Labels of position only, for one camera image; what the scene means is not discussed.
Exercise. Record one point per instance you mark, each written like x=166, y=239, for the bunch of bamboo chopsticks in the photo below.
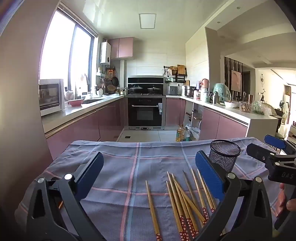
x=183, y=212

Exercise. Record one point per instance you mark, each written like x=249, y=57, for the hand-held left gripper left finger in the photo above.
x=91, y=171

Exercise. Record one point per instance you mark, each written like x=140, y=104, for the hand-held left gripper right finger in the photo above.
x=208, y=172

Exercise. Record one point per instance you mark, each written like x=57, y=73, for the pink thermos jug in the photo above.
x=204, y=83

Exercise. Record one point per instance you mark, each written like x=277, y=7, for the yellow cooking oil bottle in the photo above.
x=180, y=135

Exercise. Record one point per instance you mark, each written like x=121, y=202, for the black built-in oven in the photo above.
x=144, y=113

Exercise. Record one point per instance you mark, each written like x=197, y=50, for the black mesh utensil holder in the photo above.
x=226, y=160

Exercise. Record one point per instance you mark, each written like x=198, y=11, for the ceiling light panel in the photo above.
x=148, y=20

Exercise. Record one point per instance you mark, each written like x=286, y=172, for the pink base cabinets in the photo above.
x=81, y=129

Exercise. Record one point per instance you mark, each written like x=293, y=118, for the steel thermos flask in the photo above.
x=215, y=97

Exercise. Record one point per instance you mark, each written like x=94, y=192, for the black range hood stove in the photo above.
x=145, y=81

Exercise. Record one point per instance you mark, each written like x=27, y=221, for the kitchen window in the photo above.
x=57, y=46

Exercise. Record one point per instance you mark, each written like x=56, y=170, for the framed wall picture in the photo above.
x=236, y=80

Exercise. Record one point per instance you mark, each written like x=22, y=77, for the hanging frying pan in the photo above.
x=115, y=81

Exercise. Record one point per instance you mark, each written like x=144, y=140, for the wooden chopsticks in holder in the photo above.
x=222, y=126

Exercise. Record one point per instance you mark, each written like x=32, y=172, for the pink wall cabinets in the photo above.
x=121, y=47

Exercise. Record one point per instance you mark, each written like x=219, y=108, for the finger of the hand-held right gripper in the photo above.
x=261, y=153
x=275, y=142

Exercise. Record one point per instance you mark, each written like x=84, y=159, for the white dotted utensil cup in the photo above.
x=100, y=92

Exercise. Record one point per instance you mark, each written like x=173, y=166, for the person's right hand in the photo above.
x=291, y=205

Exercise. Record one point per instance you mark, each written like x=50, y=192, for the white countertop oven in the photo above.
x=49, y=95

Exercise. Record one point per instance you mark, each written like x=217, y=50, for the green covered appliance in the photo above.
x=222, y=92

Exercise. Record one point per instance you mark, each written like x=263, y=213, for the wok with lid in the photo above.
x=154, y=88
x=136, y=87

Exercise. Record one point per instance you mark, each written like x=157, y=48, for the blue plaid tablecloth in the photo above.
x=129, y=166

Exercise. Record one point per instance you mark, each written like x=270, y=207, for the steel stockpot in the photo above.
x=190, y=91

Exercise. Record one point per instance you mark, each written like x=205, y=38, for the pink bowl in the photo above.
x=75, y=102

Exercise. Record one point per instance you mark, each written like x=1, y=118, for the white plastic bag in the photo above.
x=194, y=133

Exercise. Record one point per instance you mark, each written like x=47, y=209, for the white bowl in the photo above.
x=231, y=104

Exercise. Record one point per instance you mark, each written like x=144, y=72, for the clear plastic bags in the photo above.
x=261, y=107

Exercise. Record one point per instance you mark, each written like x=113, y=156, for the wall clock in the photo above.
x=263, y=79

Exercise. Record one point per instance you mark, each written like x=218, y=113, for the black wall rack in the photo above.
x=179, y=74

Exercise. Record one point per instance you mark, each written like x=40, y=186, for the steel kettle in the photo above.
x=123, y=91

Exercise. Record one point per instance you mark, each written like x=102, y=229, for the clear egg container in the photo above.
x=245, y=107

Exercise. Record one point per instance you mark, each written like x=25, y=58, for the white water heater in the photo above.
x=105, y=52

